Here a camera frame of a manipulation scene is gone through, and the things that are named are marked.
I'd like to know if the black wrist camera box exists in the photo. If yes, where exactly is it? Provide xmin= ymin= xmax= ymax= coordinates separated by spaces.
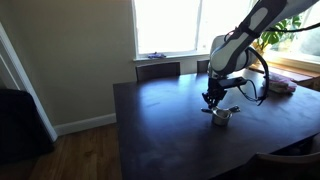
xmin=218 ymin=76 xmax=249 ymax=90

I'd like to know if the one cup steel measuring cup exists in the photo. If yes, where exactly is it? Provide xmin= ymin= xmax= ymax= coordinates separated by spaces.
xmin=211 ymin=106 xmax=234 ymax=127

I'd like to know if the black furniture piece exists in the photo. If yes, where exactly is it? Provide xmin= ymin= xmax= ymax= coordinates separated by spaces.
xmin=0 ymin=88 xmax=55 ymax=165

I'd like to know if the green monstera plant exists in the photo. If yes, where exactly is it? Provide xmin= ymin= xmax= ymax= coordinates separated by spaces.
xmin=254 ymin=14 xmax=303 ymax=52

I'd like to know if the white baseboard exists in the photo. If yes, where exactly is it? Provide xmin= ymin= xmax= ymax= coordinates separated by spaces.
xmin=53 ymin=112 xmax=118 ymax=137

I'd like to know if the quarter cup steel measuring cup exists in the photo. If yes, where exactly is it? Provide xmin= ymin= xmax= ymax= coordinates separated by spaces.
xmin=213 ymin=106 xmax=232 ymax=118

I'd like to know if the yellow plant pot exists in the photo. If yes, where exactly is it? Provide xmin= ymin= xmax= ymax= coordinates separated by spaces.
xmin=253 ymin=41 xmax=265 ymax=65

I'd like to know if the wooden window bench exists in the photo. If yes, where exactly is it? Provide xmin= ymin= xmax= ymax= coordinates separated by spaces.
xmin=248 ymin=56 xmax=320 ymax=90

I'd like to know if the curved back wooden chair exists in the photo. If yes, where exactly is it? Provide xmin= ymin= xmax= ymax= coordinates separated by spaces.
xmin=238 ymin=151 xmax=320 ymax=180

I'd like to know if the white window frame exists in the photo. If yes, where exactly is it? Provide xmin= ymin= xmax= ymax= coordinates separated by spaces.
xmin=259 ymin=0 xmax=320 ymax=73
xmin=130 ymin=0 xmax=255 ymax=63

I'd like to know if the left dark chair back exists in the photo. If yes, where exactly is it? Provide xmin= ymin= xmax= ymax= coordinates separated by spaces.
xmin=135 ymin=61 xmax=181 ymax=83

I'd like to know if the black cable bundle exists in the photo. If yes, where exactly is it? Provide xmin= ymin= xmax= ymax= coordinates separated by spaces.
xmin=229 ymin=19 xmax=320 ymax=107

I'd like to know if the clear plastic bag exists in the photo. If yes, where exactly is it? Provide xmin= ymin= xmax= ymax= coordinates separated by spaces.
xmin=265 ymin=71 xmax=298 ymax=95

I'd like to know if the dark chair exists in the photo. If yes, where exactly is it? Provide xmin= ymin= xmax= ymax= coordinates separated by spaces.
xmin=196 ymin=59 xmax=211 ymax=75
xmin=135 ymin=61 xmax=181 ymax=83

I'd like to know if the right dark chair back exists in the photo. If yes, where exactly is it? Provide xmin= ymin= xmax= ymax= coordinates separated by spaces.
xmin=196 ymin=59 xmax=211 ymax=75

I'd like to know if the blue object on windowsill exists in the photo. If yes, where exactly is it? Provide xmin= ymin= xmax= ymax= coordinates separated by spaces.
xmin=147 ymin=51 xmax=167 ymax=60

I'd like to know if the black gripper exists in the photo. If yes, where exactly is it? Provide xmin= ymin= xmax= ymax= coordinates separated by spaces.
xmin=201 ymin=77 xmax=230 ymax=110

